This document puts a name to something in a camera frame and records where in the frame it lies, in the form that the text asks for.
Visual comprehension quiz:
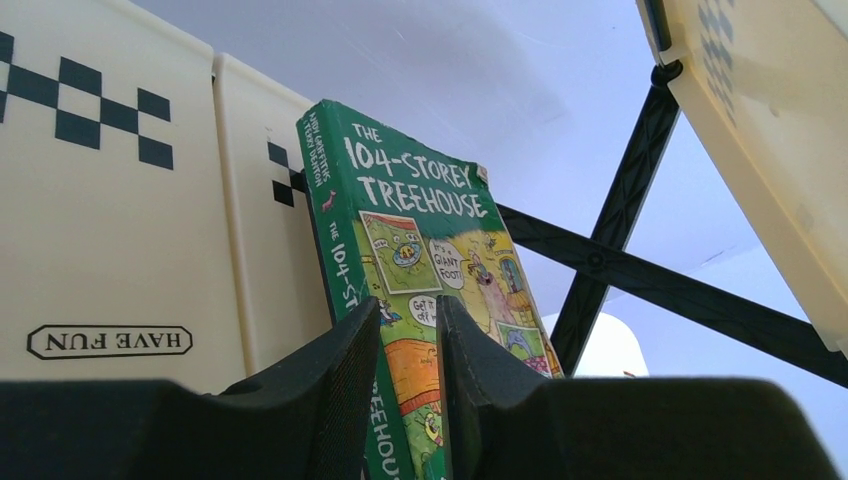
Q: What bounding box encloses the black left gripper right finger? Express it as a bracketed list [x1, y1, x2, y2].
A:
[437, 296, 838, 479]

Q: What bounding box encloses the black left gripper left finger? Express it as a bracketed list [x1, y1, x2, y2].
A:
[1, 297, 379, 479]

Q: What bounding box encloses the green 104-storey treehouse book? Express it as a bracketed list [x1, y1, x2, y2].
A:
[296, 100, 563, 479]

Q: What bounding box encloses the round drawer box orange yellow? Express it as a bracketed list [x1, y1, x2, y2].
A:
[574, 312, 649, 378]

